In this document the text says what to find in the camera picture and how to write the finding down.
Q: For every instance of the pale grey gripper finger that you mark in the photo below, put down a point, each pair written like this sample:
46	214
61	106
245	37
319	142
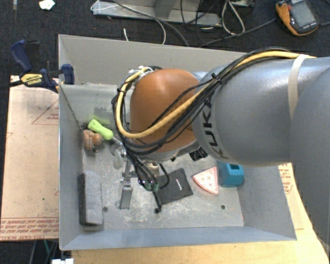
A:
125	197

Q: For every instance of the black flat square pad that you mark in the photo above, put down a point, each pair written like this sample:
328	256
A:
175	188

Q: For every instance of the grey and black sponge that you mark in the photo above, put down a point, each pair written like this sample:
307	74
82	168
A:
91	199

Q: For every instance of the clear glass thing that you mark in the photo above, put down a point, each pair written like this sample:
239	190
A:
117	155

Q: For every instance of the pink triangular sanding pad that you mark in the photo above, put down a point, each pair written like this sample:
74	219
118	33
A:
208	180

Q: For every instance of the brown toy animal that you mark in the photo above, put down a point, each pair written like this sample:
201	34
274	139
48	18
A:
89	140

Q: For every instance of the grey metal bin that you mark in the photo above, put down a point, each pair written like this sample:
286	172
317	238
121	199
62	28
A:
205	213

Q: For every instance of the teal blue block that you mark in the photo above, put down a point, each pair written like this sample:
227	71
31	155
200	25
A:
231	175

